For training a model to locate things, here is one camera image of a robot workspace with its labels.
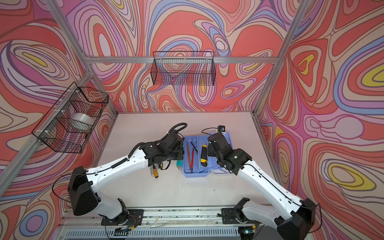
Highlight red handled pliers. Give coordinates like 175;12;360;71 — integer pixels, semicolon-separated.
185;144;193;173

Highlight yellow black utility knife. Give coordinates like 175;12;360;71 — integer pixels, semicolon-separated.
201;143;208;167

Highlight white blue plastic tool box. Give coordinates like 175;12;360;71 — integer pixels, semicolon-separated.
183;133;230;178

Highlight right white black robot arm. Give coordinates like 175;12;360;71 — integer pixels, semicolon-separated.
201;127;322;240

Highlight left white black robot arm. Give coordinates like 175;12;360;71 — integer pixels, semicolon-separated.
68;123;187;225

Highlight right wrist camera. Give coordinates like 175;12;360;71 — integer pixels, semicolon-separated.
217;125;226;132

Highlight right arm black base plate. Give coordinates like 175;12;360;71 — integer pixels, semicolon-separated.
217;208;261;226

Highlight aluminium mounting rail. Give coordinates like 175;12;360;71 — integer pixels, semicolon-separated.
59;205;307;229

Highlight black wire basket back wall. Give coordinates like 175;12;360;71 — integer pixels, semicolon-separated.
151;51;216;87

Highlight black wire basket wall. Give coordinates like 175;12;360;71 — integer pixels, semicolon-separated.
151;51;216;87
32;83;109;154

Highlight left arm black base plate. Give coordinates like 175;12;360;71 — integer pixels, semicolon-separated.
101;209;144;227

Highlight grey duct tape roll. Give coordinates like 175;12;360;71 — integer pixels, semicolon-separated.
71;113;95;126

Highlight black wire basket left wall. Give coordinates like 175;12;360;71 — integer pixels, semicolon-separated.
32;83;109;154

